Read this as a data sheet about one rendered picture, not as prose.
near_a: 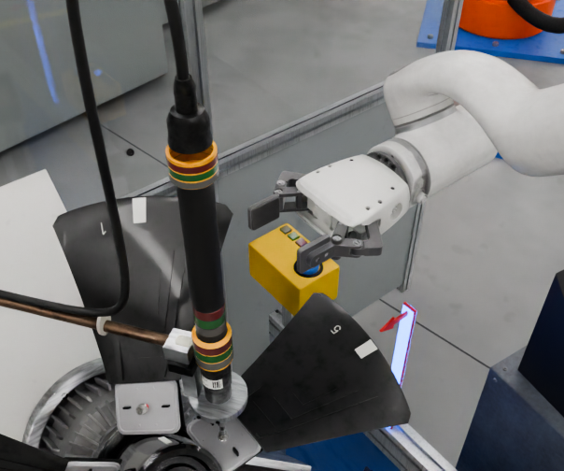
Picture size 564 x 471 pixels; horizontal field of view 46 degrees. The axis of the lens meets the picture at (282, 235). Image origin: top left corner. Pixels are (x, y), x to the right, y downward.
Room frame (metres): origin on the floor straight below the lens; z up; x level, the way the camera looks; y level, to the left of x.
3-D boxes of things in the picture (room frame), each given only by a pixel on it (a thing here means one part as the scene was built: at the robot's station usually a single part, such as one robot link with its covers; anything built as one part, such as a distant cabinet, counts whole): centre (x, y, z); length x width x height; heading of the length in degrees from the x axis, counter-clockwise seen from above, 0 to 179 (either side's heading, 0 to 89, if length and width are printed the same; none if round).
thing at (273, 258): (0.92, -0.02, 1.02); 0.16 x 0.10 x 0.11; 39
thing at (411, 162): (0.63, -0.13, 1.48); 0.09 x 0.03 x 0.08; 38
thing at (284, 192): (0.59, -0.02, 1.48); 0.05 x 0.05 x 0.03; 46
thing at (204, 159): (0.46, 0.08, 1.62); 0.04 x 0.04 x 0.03
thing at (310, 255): (0.50, -0.05, 1.48); 0.07 x 0.03 x 0.03; 128
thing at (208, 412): (0.46, 0.09, 1.32); 0.09 x 0.07 x 0.10; 74
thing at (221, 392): (0.46, 0.08, 1.47); 0.04 x 0.04 x 0.46
